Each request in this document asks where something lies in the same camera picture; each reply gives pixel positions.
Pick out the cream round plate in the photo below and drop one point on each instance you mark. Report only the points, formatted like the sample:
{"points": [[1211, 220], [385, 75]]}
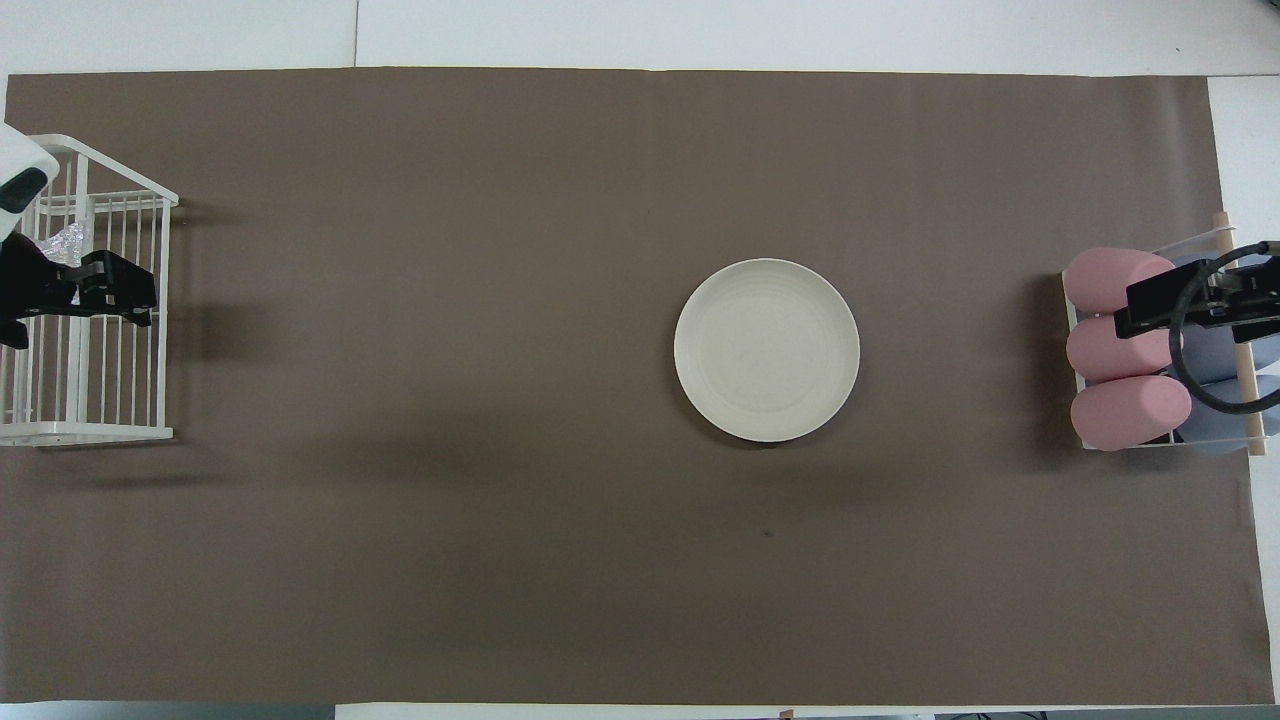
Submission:
{"points": [[766, 350]]}

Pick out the blue cup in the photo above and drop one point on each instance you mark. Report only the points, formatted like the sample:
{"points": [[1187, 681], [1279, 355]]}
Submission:
{"points": [[1210, 355], [1215, 425], [1190, 262]]}

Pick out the clear cup rack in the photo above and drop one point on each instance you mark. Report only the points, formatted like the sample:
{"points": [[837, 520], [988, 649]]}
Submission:
{"points": [[1075, 340]]}

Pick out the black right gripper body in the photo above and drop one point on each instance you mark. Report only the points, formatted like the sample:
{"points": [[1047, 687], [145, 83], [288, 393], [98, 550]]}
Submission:
{"points": [[1250, 290]]}

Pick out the brown table mat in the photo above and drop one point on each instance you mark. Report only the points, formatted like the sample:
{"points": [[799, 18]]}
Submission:
{"points": [[500, 300]]}

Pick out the pink cup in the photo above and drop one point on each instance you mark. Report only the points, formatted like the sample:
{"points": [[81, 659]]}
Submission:
{"points": [[1100, 275], [1130, 412], [1110, 355]]}

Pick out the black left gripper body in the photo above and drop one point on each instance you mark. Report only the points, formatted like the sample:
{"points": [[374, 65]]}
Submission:
{"points": [[30, 290]]}

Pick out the silver mesh scouring sponge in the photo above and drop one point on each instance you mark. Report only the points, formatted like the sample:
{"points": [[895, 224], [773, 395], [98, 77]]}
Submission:
{"points": [[62, 245]]}

